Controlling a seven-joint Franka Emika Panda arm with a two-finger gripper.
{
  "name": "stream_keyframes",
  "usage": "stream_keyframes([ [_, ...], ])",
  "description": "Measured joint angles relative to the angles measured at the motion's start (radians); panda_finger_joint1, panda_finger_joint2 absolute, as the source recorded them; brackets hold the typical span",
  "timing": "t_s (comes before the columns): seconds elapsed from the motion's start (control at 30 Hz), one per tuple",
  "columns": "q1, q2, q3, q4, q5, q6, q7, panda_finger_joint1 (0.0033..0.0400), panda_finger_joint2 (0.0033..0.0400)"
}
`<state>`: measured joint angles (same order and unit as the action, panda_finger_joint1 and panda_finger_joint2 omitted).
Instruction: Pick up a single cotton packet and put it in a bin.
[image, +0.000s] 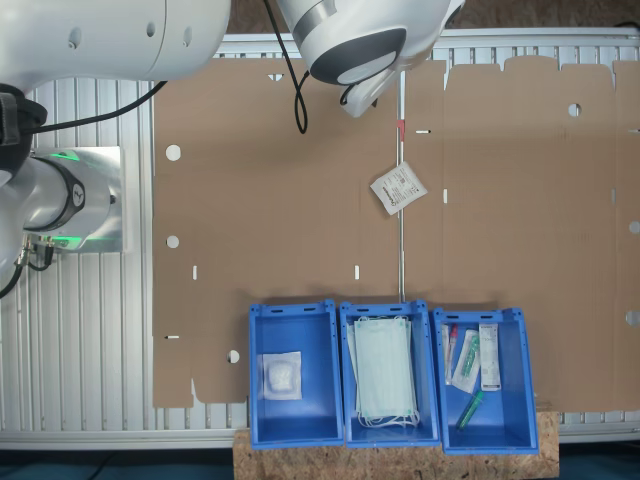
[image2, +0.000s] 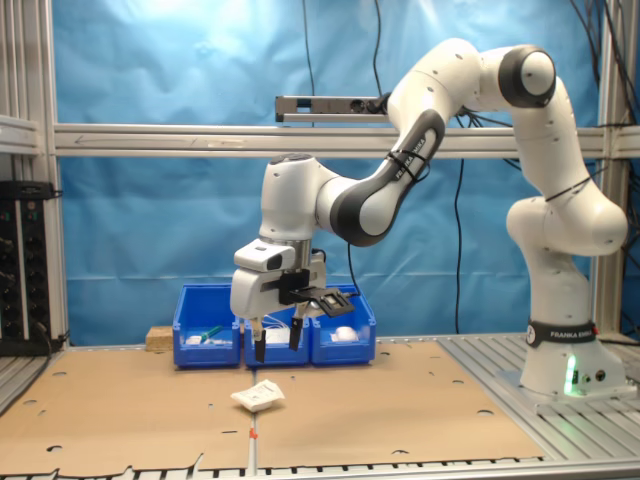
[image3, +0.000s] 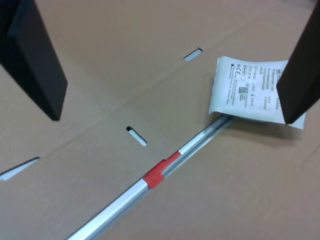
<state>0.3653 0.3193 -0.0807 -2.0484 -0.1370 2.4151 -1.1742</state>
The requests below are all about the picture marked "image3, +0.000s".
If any red tape mark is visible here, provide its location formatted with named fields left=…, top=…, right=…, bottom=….
left=142, top=150, right=183, bottom=190

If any white printed cotton packet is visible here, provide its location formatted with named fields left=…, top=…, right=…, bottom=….
left=208, top=56, right=307, bottom=130

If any brown cardboard sheet with notches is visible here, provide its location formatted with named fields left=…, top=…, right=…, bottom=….
left=0, top=0, right=316, bottom=240

